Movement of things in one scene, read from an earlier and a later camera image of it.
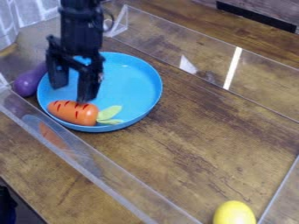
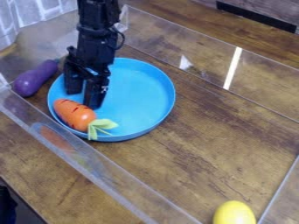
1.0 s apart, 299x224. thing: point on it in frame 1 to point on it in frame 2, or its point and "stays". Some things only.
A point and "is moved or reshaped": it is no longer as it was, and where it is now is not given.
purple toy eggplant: x=26 y=80 stays
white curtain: x=19 y=13 stays
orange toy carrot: x=82 y=114 is moved or reshaped
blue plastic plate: x=131 y=86 is moved or reshaped
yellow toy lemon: x=234 y=212 stays
